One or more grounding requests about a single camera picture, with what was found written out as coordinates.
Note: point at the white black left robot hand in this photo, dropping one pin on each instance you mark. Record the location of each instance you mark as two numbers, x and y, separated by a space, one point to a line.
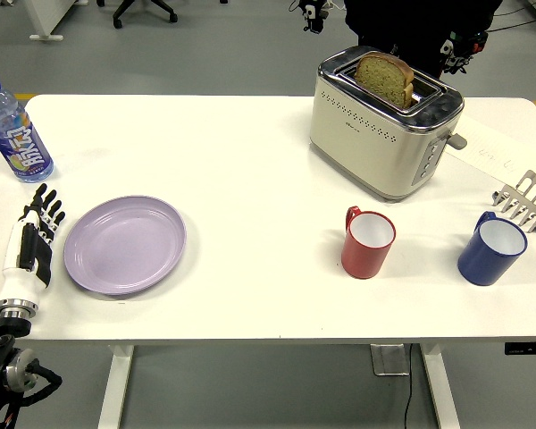
20 279

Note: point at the person's right hand with tracker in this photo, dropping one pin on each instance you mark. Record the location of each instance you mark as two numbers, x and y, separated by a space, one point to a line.
313 13

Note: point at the person's left hand with tracker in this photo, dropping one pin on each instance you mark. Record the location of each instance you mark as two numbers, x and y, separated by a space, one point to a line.
455 49

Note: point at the lilac round plate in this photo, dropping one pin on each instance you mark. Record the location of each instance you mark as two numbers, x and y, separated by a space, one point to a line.
125 246

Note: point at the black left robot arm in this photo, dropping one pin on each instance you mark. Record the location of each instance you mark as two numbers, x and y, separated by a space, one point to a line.
0 333

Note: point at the person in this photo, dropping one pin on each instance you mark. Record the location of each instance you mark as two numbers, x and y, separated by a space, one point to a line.
406 22

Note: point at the brown bread slice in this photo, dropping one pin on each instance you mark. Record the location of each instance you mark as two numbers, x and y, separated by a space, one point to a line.
379 76

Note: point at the white paper sheet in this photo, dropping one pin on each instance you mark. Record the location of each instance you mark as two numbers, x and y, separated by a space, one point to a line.
496 147

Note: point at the clear bottle with blue label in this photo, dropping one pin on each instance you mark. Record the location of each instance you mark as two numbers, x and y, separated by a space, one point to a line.
22 147

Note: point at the cream and chrome toaster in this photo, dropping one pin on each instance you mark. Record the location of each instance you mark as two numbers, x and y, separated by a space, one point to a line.
366 147

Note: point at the silver metal toast rack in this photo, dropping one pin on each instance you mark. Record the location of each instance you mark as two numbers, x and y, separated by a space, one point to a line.
525 207

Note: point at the black office chair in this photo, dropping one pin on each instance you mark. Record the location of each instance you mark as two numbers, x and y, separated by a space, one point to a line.
124 10

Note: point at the blue mug with white inside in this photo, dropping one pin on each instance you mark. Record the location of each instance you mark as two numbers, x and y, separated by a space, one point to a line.
478 266

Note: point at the red mug with white inside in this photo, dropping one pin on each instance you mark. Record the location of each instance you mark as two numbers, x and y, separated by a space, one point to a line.
362 263

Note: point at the white desk foot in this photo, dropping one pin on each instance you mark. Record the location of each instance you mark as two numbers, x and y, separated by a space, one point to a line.
49 27

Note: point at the black table control panel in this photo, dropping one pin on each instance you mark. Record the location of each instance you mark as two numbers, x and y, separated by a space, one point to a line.
529 348

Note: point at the grey metal table bracket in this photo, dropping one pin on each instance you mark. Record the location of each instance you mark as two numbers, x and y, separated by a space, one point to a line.
384 362

